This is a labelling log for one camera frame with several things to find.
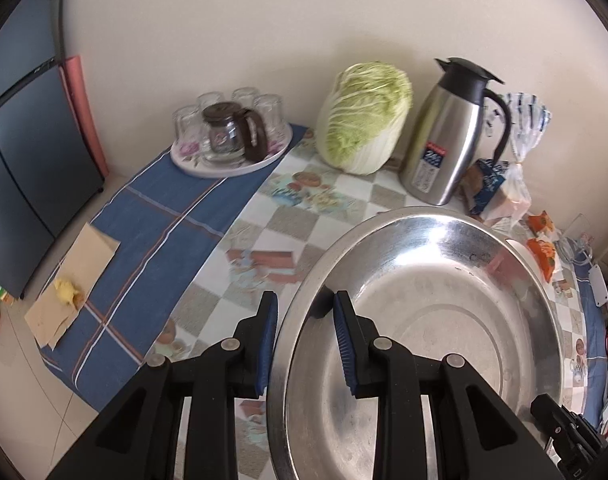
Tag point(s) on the stainless steel thermos jug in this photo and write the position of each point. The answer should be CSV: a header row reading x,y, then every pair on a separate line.
x,y
447,131

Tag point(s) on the patterned plastic tablecloth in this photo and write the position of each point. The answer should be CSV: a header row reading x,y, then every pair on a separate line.
x,y
195,254

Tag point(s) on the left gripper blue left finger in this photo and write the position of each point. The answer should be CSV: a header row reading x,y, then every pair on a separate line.
x,y
268,312

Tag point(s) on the orange snack packet back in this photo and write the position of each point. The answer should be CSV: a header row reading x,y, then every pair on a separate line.
x,y
541,224

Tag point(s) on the bagged sliced bread loaf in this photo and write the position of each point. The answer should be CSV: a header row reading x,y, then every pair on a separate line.
x,y
496,191

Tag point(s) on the white power strip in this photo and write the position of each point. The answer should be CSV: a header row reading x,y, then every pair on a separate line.
x,y
599,285

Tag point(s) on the brown paper envelope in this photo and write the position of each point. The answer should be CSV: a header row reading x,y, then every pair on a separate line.
x,y
59,304

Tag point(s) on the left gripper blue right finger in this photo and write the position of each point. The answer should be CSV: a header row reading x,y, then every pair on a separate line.
x,y
347,336

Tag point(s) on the orange snack packet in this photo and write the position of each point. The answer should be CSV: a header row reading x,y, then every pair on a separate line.
x,y
545,255
541,224

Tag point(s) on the dark blue refrigerator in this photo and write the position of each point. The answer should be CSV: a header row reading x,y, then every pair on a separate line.
x,y
47,170

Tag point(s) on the orange snack packet front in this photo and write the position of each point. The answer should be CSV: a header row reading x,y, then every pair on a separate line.
x,y
545,255

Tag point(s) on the napa cabbage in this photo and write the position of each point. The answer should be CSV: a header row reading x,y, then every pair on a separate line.
x,y
360,122

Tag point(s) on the glass teapot brown handle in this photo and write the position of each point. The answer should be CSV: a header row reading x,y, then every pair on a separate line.
x,y
233,133

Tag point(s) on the oval tray with glasses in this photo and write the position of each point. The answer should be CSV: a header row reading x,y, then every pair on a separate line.
x,y
186,149

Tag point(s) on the clear glass mug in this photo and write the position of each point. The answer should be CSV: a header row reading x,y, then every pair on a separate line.
x,y
575,242

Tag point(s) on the stainless steel round pan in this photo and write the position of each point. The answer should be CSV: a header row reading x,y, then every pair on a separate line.
x,y
456,339

